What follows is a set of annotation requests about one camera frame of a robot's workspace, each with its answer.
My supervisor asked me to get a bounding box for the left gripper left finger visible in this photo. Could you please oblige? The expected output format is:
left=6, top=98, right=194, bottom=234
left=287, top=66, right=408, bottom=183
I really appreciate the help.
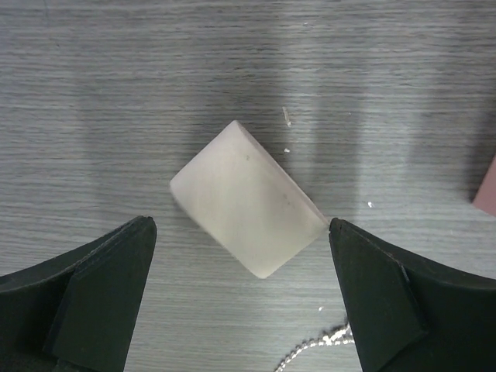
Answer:
left=1, top=216, right=157, bottom=371

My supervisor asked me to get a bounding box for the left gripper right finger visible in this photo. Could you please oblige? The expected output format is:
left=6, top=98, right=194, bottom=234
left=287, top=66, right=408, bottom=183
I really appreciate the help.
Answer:
left=329, top=218, right=495, bottom=371

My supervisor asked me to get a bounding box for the silver chain necklace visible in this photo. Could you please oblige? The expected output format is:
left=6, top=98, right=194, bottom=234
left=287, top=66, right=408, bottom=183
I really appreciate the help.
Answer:
left=273, top=315, right=356, bottom=372

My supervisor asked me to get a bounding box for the pink jewelry box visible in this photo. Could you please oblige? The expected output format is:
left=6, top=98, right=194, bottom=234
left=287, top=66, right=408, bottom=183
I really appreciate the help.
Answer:
left=473, top=157, right=496, bottom=217

